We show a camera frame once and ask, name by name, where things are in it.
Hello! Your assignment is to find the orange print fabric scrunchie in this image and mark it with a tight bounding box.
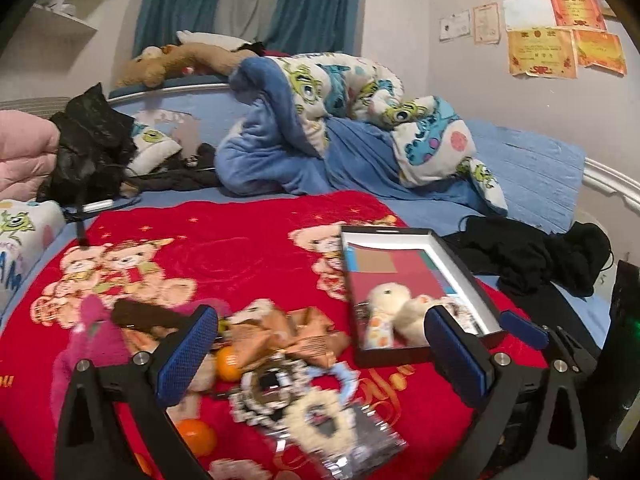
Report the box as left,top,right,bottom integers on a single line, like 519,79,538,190
366,310,397,349

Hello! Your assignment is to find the cream pearl scrunchie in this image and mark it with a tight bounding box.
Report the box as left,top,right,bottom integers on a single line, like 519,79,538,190
284,389,359,462

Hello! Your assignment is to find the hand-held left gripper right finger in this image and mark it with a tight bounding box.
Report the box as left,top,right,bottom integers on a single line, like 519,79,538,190
422,304,589,480

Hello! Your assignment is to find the blue bed sheet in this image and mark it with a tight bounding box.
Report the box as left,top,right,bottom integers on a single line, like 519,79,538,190
0,120,615,356

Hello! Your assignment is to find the orange certificate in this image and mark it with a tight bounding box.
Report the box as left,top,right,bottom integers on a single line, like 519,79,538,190
507,27,579,80
572,29,629,77
549,0,609,31

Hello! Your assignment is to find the black white lace scrunchie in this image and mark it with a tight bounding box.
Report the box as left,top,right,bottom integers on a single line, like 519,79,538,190
229,354,312,432

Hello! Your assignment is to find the small white certificate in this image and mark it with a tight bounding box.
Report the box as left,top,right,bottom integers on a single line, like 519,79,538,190
439,9,474,42

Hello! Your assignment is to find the pink quilt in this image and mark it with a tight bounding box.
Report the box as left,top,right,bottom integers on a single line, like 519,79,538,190
0,110,62,207

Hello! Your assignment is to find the black clothing pile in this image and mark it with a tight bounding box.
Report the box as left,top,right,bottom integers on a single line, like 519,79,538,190
442,215,615,357

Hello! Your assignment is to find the small monster print pillow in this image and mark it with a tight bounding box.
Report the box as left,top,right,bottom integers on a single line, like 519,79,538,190
127,120,184,177

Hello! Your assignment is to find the blue padded headboard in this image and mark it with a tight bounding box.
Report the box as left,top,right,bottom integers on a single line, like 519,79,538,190
107,80,242,192

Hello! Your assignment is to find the black garment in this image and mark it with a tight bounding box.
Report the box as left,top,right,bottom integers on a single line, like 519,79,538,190
124,142,222,194

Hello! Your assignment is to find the brown plush dog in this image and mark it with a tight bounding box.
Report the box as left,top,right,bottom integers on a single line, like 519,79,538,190
117,42,262,89

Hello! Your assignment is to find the dark brown knit scrunchie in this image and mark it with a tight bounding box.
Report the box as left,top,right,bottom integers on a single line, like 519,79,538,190
110,299,193,332

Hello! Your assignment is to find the brown satin bow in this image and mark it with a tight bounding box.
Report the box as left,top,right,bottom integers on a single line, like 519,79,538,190
227,305,352,370

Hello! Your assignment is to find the shallow black cardboard box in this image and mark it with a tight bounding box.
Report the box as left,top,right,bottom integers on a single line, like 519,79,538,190
339,225,504,369

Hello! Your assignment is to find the grey curtain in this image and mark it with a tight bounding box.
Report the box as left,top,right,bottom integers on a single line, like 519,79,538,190
215,0,297,47

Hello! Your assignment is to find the white plush toy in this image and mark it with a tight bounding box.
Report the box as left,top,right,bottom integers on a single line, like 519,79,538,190
369,282,451,348

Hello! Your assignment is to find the cream framed certificate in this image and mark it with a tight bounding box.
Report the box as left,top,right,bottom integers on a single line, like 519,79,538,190
473,3,502,45

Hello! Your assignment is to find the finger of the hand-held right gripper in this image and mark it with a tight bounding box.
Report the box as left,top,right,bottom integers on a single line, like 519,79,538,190
499,310,601,376

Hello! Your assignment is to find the black plastic bag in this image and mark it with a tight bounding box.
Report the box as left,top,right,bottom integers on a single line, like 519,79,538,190
37,83,139,206

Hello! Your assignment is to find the white wall shelf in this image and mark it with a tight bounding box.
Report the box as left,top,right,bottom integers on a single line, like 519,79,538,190
0,0,137,56

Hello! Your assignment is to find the monster print blue blanket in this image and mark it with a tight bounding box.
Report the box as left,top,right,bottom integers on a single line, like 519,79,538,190
214,52,509,217

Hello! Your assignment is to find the black strap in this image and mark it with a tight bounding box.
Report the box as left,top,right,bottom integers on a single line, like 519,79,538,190
62,195,144,250

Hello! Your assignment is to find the orange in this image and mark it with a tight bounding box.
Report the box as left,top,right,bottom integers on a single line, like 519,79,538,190
215,347,242,382
177,419,219,459

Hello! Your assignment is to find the white bed frame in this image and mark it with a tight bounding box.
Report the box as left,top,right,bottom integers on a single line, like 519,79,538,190
582,157,640,207

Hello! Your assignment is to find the blue curtain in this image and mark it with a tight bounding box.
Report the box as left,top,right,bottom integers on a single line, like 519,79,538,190
132,0,224,59
265,0,364,57

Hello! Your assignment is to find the dark cloth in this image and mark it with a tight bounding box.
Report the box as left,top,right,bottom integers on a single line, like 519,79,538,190
247,40,292,59

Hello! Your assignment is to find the white pillow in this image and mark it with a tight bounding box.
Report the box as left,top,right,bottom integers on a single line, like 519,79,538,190
176,30,252,52

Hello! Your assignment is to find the lettered monster print pillow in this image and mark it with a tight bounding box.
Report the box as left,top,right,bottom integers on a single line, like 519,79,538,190
0,199,67,313

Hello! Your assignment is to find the light blue hair tie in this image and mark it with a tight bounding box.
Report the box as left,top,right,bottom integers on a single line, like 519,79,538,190
304,360,362,402

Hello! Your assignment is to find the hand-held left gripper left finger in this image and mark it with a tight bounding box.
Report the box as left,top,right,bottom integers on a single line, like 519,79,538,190
54,304,221,480

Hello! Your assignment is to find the pink plush toy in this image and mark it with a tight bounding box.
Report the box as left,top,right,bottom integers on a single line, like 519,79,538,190
52,292,132,413

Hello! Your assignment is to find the red bear print blanket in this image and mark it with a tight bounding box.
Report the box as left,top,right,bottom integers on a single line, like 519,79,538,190
0,191,551,480

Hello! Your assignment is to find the white paper sheet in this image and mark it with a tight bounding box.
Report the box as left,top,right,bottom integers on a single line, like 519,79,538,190
502,0,557,31

